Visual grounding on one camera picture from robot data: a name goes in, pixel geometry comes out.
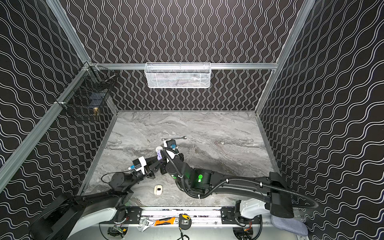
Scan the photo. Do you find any purple earbud charging case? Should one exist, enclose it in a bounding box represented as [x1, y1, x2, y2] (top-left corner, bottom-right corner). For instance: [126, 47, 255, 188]
[157, 150, 163, 161]

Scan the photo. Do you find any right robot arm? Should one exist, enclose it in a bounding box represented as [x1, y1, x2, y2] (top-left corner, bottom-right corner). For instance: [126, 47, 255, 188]
[160, 150, 319, 219]

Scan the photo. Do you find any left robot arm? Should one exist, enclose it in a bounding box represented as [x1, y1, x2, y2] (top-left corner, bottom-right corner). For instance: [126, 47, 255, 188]
[29, 156, 167, 240]

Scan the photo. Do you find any silver combination wrench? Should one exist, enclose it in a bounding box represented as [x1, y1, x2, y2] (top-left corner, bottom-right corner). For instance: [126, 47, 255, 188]
[162, 136, 187, 141]

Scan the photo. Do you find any orange adjustable wrench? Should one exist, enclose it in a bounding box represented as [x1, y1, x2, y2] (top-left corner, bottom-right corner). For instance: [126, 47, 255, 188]
[138, 217, 180, 232]

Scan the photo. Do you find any black yellow tape measure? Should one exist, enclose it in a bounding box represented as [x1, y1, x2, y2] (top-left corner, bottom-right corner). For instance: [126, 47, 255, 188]
[179, 214, 192, 230]

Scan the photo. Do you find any brass padlock in basket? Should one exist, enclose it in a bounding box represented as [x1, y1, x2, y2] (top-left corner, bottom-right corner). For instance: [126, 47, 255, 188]
[93, 107, 100, 118]

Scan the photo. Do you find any grey cloth pad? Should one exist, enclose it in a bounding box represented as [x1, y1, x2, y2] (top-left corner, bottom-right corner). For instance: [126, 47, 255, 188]
[271, 216, 309, 237]

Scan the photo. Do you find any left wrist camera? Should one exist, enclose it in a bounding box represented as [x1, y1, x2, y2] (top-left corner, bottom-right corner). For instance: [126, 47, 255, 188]
[133, 157, 147, 175]

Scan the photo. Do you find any white wire mesh basket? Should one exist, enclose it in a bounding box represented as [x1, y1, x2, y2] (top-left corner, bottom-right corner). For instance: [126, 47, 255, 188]
[144, 62, 212, 89]

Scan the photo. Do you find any black wire basket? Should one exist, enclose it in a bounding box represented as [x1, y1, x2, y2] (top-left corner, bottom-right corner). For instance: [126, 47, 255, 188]
[58, 65, 117, 122]

